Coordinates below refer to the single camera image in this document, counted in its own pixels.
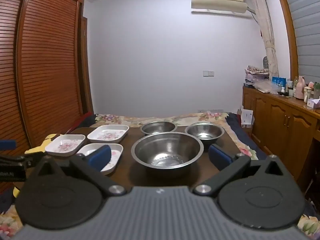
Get small stainless steel bowl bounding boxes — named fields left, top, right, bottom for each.
left=184, top=122, right=225, bottom=152
left=140, top=121, right=177, bottom=136

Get beige curtain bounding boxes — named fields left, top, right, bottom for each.
left=247, top=0, right=279, bottom=74

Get grey window blind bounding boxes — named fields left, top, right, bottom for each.
left=282, top=0, right=320, bottom=85

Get pink thermos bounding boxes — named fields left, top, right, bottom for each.
left=294, top=76, right=305, bottom=99

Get large stainless steel bowl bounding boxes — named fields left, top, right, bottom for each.
left=131, top=132, right=204, bottom=179

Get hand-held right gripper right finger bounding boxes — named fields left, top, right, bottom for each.
left=192, top=144, right=292, bottom=198

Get blue box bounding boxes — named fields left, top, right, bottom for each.
left=272, top=76, right=287, bottom=88

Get floral blanket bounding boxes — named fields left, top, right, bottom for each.
left=0, top=112, right=320, bottom=240

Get white cardboard box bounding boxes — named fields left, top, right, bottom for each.
left=236, top=107, right=254, bottom=128

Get white floral rectangular plate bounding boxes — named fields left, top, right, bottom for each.
left=87, top=124, right=130, bottom=143
left=45, top=134, right=86, bottom=157
left=76, top=143, right=124, bottom=175

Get wooden louvered wardrobe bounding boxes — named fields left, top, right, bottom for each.
left=0, top=0, right=84, bottom=198

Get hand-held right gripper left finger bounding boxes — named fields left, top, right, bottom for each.
left=31, top=144, right=127, bottom=197

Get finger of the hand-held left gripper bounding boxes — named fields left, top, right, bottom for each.
left=0, top=140, right=17, bottom=151
left=0, top=152, right=46, bottom=168

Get red cloth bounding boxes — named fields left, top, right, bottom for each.
left=65, top=112, right=98, bottom=134

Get wooden sideboard cabinet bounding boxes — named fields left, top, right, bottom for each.
left=242, top=85, right=320, bottom=183

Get clear plastic bag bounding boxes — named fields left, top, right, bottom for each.
left=254, top=79, right=278, bottom=94

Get wooden window frame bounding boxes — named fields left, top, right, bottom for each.
left=272, top=0, right=299, bottom=78

